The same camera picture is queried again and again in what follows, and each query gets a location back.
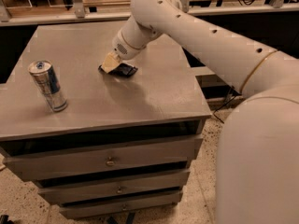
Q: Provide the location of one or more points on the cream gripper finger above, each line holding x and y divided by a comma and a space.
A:
111, 62

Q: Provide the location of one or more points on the dark blue rxbar wrapper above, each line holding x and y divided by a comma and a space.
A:
123, 70

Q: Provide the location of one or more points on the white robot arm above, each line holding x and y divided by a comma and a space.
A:
257, 174

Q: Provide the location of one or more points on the silver blue redbull can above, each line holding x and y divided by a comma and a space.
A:
44, 76

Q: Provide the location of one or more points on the grey drawer cabinet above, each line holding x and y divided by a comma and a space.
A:
161, 100

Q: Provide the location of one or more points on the top grey drawer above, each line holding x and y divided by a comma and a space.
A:
89, 160

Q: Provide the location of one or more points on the grey drawer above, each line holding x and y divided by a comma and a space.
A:
122, 204
89, 160
114, 186

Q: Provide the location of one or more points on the middle grey drawer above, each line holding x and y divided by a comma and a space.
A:
114, 186

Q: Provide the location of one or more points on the bottom grey drawer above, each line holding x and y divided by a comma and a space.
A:
122, 204

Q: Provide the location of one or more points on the grey metal railing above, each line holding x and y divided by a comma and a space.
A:
76, 11

